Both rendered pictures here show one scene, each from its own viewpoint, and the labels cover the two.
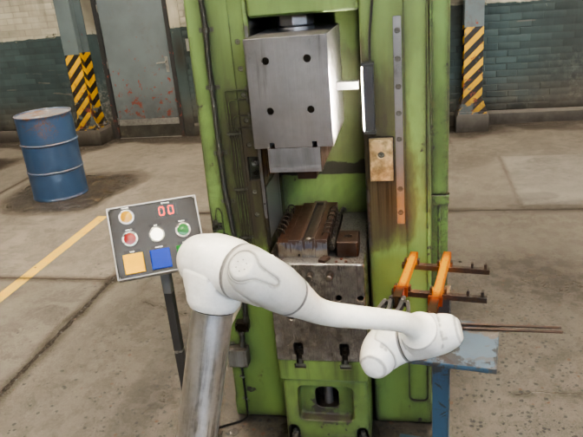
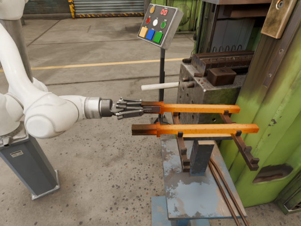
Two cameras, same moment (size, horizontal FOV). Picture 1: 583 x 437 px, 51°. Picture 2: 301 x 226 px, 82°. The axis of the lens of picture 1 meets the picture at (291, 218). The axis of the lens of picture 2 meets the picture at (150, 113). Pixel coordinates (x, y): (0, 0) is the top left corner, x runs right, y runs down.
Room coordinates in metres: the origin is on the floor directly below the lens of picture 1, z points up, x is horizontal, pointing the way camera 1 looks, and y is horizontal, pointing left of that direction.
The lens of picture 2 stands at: (1.55, -0.86, 1.36)
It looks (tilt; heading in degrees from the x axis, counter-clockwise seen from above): 38 degrees down; 68
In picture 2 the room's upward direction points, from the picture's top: straight up
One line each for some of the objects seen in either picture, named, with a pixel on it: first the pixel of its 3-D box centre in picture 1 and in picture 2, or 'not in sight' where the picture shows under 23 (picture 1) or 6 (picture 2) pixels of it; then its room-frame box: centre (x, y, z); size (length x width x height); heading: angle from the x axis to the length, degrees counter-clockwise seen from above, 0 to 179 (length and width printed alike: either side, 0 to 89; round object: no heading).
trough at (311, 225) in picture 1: (314, 219); (233, 56); (2.40, -0.10, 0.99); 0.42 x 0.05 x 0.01; 168
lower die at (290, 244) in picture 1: (310, 227); (229, 60); (2.41, -0.07, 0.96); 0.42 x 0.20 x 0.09; 168
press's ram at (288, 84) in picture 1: (309, 83); not in sight; (2.40, -0.12, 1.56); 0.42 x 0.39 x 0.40; 168
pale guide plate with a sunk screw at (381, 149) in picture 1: (381, 159); (279, 10); (2.27, -0.37, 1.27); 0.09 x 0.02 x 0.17; 78
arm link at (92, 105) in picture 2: not in sight; (95, 107); (1.56, -0.25, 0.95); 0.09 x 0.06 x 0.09; 70
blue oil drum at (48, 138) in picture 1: (52, 153); not in sight; (6.35, 2.46, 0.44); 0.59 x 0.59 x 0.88
